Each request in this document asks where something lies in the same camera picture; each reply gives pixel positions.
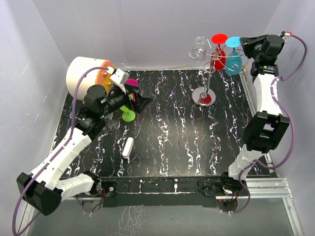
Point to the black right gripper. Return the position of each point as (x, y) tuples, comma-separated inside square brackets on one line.
[(248, 43)]

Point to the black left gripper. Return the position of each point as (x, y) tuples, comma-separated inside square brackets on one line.
[(141, 102)]

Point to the pink wine glass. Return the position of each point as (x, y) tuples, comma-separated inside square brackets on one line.
[(133, 83)]

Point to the green wine glass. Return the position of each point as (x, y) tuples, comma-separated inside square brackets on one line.
[(128, 115)]

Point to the blue wine glass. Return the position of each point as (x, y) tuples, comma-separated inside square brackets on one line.
[(233, 64)]

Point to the red wine glass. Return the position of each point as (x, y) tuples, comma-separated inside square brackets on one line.
[(219, 56)]

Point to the clear champagne flute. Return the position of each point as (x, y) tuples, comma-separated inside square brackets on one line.
[(112, 124)]

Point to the clear wine glass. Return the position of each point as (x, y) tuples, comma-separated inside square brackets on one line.
[(199, 49)]

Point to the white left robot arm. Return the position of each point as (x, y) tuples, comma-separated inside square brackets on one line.
[(42, 187)]

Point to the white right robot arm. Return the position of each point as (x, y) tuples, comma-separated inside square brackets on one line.
[(267, 127)]

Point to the chrome wine glass rack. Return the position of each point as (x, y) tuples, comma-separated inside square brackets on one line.
[(204, 96)]

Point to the small white bar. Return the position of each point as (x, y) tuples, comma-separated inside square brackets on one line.
[(128, 147)]

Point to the black front base bar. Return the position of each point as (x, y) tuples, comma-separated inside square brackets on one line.
[(168, 191)]

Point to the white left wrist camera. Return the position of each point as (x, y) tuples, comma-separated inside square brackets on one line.
[(118, 77)]

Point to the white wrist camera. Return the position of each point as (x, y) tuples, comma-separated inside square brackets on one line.
[(285, 35), (118, 77)]

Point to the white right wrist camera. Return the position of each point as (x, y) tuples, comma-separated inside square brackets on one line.
[(285, 35)]

